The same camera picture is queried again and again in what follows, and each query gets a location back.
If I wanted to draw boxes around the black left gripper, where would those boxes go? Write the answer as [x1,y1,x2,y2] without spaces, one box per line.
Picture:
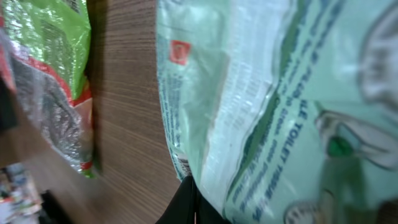
[0,79,18,133]

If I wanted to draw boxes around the green snack bag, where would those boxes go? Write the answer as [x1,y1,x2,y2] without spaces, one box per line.
[1,0,94,178]

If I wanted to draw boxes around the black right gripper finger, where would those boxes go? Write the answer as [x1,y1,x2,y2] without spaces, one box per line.
[156,176,231,224]

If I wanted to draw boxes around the light blue wipes packet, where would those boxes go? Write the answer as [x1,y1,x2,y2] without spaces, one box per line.
[155,0,397,223]

